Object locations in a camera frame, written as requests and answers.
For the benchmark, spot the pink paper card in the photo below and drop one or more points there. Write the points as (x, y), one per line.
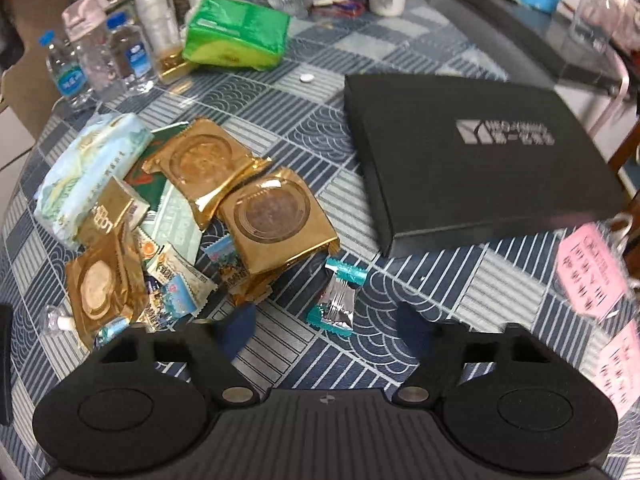
(589, 273)
(619, 368)

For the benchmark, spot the light blue wet wipes pack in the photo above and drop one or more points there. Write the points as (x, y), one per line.
(107, 147)

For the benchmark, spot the clear water jug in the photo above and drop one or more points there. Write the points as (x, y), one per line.
(594, 23)

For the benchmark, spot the green tissue pack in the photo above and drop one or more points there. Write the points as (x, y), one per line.
(236, 34)

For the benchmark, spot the small clear dropper bottle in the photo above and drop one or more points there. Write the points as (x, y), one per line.
(55, 320)

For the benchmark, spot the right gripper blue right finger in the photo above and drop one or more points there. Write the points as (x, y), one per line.
(442, 350)

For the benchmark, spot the gold snack box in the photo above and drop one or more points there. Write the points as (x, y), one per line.
(118, 203)

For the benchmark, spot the pink paper card near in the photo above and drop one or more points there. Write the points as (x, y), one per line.
(619, 368)

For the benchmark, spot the black box lid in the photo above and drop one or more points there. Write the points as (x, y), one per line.
(450, 162)

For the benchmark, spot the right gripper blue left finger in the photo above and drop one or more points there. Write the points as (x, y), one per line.
(208, 347)

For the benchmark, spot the white mini fridge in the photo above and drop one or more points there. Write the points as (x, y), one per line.
(537, 49)

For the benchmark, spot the gold mooncake packet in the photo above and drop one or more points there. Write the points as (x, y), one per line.
(205, 163)
(274, 222)
(106, 282)

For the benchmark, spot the teal silver candy wrapper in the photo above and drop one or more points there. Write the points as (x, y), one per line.
(334, 311)

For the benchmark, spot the small water bottle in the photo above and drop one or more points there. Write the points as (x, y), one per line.
(65, 71)
(131, 54)

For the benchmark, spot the pink paper card far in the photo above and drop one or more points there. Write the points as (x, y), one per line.
(589, 273)

